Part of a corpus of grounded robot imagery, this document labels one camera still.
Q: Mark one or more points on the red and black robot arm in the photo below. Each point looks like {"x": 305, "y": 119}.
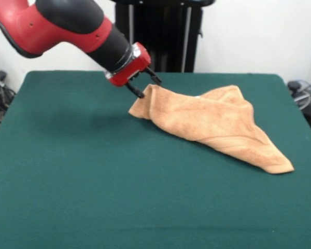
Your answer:
{"x": 54, "y": 26}

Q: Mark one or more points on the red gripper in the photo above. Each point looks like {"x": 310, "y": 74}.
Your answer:
{"x": 130, "y": 71}

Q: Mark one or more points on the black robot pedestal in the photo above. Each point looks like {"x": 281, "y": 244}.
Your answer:
{"x": 166, "y": 36}

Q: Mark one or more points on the tan terry towel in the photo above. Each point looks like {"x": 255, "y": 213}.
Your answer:
{"x": 210, "y": 116}

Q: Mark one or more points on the dark green table cloth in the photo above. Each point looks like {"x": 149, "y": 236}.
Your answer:
{"x": 67, "y": 181}

